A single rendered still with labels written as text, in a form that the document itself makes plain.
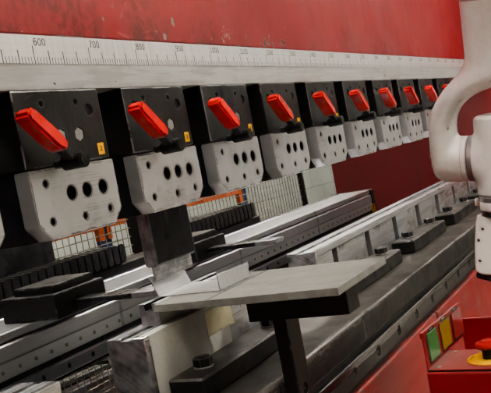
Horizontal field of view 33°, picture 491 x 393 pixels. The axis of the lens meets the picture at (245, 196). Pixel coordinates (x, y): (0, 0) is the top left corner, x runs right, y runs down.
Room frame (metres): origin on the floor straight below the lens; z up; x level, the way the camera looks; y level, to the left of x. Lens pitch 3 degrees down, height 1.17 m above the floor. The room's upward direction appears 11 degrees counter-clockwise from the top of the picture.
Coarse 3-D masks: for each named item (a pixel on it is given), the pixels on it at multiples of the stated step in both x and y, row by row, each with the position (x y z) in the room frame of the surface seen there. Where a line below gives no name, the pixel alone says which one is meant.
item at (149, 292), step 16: (32, 288) 1.23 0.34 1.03; (48, 288) 1.22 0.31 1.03; (64, 288) 1.24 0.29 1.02; (80, 288) 1.25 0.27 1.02; (96, 288) 1.28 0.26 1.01; (144, 288) 1.21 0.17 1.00; (16, 304) 1.23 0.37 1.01; (32, 304) 1.22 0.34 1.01; (48, 304) 1.20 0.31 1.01; (64, 304) 1.21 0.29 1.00; (80, 304) 1.25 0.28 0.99; (16, 320) 1.24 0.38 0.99; (32, 320) 1.22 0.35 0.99
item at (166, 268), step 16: (176, 208) 1.17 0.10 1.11; (144, 224) 1.11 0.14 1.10; (160, 224) 1.13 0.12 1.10; (176, 224) 1.17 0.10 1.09; (144, 240) 1.12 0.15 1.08; (160, 240) 1.12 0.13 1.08; (176, 240) 1.16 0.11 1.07; (192, 240) 1.20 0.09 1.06; (144, 256) 1.12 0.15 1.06; (160, 256) 1.12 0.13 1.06; (176, 256) 1.15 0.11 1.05; (160, 272) 1.13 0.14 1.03; (176, 272) 1.16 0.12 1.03
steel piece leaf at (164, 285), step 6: (168, 276) 1.17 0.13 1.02; (174, 276) 1.18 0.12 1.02; (180, 276) 1.19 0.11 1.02; (186, 276) 1.20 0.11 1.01; (150, 282) 1.13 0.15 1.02; (156, 282) 1.14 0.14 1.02; (162, 282) 1.15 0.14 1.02; (168, 282) 1.16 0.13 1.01; (174, 282) 1.17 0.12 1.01; (180, 282) 1.18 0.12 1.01; (186, 282) 1.19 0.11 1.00; (156, 288) 1.13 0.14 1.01; (162, 288) 1.14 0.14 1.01; (168, 288) 1.15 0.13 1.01; (174, 288) 1.16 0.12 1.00; (162, 294) 1.13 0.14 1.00
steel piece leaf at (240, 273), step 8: (224, 272) 1.10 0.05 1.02; (232, 272) 1.11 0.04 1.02; (240, 272) 1.13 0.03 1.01; (248, 272) 1.15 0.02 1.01; (216, 280) 1.17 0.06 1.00; (224, 280) 1.09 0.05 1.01; (232, 280) 1.11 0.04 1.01; (240, 280) 1.13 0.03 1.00; (184, 288) 1.16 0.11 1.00; (192, 288) 1.14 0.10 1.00; (200, 288) 1.13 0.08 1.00; (208, 288) 1.11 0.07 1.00; (216, 288) 1.10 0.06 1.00; (224, 288) 1.09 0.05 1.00; (160, 296) 1.13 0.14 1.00
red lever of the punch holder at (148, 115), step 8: (136, 104) 1.02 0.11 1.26; (144, 104) 1.02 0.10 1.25; (136, 112) 1.02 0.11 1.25; (144, 112) 1.02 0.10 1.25; (152, 112) 1.03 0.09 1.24; (136, 120) 1.03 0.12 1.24; (144, 120) 1.03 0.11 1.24; (152, 120) 1.03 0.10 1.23; (160, 120) 1.05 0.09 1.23; (144, 128) 1.04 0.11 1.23; (152, 128) 1.04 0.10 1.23; (160, 128) 1.04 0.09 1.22; (152, 136) 1.06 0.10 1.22; (160, 136) 1.05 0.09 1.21; (168, 136) 1.07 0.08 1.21; (160, 144) 1.08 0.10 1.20; (168, 144) 1.07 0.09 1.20; (176, 144) 1.07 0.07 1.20; (184, 144) 1.08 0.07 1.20; (168, 152) 1.08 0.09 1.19
